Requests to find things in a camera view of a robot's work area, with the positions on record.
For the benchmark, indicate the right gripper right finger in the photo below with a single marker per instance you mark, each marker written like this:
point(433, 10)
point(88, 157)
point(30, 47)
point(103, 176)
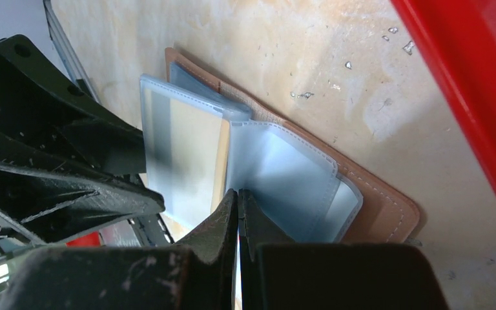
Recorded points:
point(280, 273)

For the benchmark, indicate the red plastic bin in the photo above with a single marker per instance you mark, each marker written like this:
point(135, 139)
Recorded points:
point(457, 40)

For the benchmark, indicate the pink leather card holder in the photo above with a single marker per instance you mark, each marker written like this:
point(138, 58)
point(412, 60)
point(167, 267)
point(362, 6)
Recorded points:
point(386, 215)

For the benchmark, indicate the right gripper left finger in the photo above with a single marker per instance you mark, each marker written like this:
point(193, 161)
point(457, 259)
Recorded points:
point(196, 272)

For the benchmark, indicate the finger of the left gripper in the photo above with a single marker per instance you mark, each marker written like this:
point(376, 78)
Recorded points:
point(50, 199)
point(44, 110)

